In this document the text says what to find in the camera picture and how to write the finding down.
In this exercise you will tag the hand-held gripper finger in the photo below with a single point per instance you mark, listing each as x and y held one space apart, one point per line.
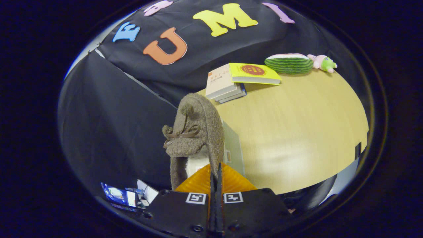
219 215
212 215

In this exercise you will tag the cream fabric storage box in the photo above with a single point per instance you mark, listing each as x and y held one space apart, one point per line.
233 148

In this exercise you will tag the brown fuzzy slipper shoe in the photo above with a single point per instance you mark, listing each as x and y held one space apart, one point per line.
198 115

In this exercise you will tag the blue printed picture board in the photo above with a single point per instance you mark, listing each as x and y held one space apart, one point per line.
117 195

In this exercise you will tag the white thin book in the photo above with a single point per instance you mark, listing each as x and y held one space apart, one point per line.
233 95

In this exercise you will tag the blue cover book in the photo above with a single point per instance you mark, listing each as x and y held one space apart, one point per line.
240 92

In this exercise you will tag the beige cover book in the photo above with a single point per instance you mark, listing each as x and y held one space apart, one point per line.
218 81

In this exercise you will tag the black backdrop cloth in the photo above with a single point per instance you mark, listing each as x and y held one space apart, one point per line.
115 115

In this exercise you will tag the yellow book with red emblem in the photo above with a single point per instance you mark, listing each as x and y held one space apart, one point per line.
252 73

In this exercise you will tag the watermelon slice plush toy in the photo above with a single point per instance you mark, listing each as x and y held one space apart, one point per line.
289 63

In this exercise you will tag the pink and green plush toy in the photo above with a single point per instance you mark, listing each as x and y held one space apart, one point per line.
322 62

